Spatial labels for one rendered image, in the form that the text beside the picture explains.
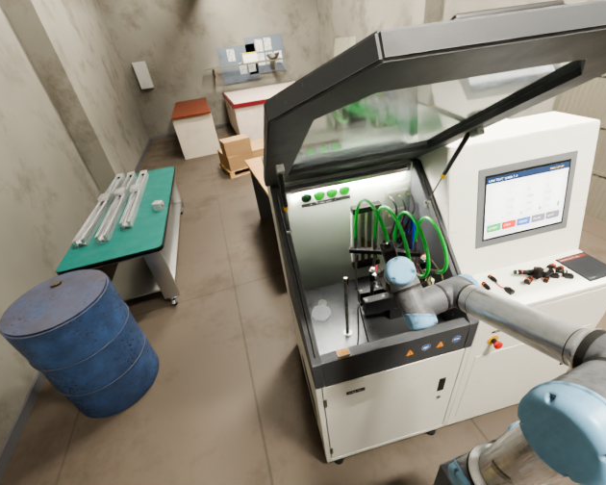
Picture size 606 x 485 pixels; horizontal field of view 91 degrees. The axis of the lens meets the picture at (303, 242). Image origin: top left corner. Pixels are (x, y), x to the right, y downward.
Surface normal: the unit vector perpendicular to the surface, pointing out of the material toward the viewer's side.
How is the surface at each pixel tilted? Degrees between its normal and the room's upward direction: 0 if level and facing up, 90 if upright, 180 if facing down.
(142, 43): 90
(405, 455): 0
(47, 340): 90
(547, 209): 76
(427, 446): 0
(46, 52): 90
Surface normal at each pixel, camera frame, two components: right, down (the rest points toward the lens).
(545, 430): -0.93, 0.18
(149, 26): 0.30, 0.51
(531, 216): 0.18, 0.32
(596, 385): -0.20, -0.93
